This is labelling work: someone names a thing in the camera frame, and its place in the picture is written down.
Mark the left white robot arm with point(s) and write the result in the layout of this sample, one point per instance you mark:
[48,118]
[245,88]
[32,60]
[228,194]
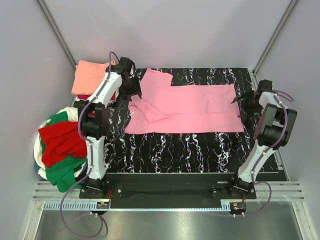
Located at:
[93,118]

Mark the folded magenta t shirt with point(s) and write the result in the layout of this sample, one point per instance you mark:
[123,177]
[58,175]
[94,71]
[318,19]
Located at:
[115,92]

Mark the red t shirt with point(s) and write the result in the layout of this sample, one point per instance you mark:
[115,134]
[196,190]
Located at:
[61,140]

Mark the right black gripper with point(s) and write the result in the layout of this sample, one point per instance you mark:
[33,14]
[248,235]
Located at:
[244,110]

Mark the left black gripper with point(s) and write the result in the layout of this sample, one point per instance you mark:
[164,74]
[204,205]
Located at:
[135,90]

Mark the aluminium rail profile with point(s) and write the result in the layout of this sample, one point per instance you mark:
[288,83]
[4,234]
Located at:
[280,191]

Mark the green t shirt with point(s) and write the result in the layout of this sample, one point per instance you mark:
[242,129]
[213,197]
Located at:
[63,176]

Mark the slotted cable duct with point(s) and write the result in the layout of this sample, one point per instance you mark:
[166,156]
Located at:
[165,206]

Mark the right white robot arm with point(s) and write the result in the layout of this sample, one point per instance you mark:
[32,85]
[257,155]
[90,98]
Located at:
[272,132]

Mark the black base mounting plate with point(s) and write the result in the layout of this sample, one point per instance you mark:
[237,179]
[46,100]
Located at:
[215,185]

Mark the right aluminium frame post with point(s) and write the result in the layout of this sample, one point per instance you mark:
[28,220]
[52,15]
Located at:
[283,20]

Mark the pink t shirt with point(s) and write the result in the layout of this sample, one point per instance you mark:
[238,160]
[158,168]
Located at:
[188,109]

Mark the folded peach t shirt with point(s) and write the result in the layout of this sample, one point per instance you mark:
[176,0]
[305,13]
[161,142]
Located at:
[87,77]

